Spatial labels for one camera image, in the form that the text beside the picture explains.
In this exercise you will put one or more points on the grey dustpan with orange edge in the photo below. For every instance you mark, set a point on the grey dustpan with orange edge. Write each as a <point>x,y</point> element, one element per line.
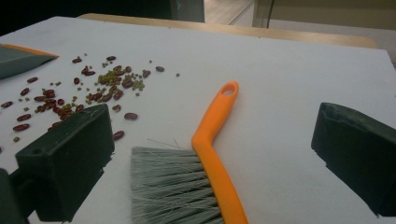
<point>18,60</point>

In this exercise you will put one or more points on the white board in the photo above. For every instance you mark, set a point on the white board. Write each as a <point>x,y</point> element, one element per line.
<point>280,93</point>

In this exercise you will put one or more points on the beige furniture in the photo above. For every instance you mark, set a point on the beige furniture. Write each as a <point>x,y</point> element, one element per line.
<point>327,12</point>

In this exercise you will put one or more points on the wooden table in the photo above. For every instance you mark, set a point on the wooden table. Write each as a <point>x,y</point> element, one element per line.
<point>249,31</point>

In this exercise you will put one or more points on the orange brush with grey bristles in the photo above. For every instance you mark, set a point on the orange brush with grey bristles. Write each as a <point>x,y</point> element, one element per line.
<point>214,124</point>

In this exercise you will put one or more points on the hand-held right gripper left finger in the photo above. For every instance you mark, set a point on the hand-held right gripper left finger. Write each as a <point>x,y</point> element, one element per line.
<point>65,161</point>

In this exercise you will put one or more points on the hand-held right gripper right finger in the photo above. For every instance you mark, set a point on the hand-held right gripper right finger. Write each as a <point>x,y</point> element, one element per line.
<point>358,149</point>

